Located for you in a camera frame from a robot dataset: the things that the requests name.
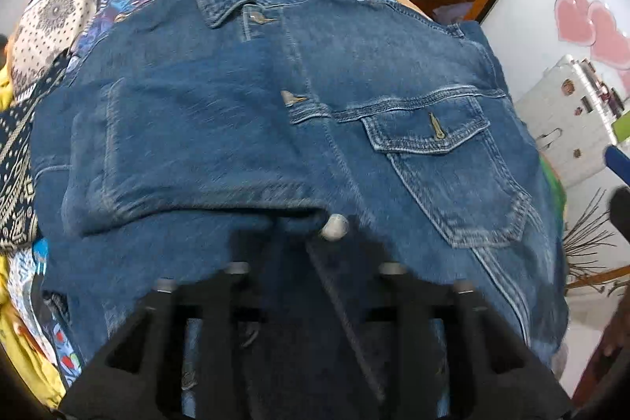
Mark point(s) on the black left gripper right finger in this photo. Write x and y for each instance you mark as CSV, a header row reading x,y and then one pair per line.
x,y
424,350

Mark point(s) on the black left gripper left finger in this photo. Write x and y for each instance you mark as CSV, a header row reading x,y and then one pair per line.
x,y
230,326

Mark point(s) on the blue denim jacket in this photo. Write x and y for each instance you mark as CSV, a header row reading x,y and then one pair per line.
x,y
193,119

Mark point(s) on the yellow printed blanket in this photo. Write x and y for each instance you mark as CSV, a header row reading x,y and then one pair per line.
x,y
22,337

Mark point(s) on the dried twig decoration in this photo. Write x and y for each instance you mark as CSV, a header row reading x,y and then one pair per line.
x,y
583,243

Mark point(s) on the white cabinet with stickers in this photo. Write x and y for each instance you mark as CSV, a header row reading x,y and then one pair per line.
x,y
570,113

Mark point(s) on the pink heart wall decoration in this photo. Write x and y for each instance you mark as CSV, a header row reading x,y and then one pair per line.
x,y
592,25

